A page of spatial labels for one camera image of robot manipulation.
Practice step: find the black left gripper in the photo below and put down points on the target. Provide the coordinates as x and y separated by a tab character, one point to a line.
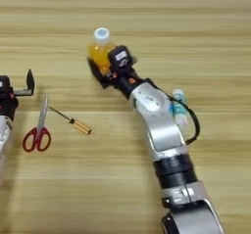
8	105

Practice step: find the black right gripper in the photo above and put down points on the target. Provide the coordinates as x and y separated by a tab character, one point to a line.
125	83

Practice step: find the orange juice bottle white cap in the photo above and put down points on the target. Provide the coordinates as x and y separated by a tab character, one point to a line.
101	52

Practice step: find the white teal glue stick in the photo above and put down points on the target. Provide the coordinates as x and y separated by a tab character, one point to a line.
181	118

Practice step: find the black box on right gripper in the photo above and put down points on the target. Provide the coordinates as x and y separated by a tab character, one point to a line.
120	57

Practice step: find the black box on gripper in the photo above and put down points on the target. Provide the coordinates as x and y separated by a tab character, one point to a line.
4	84
120	57

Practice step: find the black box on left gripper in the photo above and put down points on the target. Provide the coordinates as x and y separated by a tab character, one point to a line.
4	84

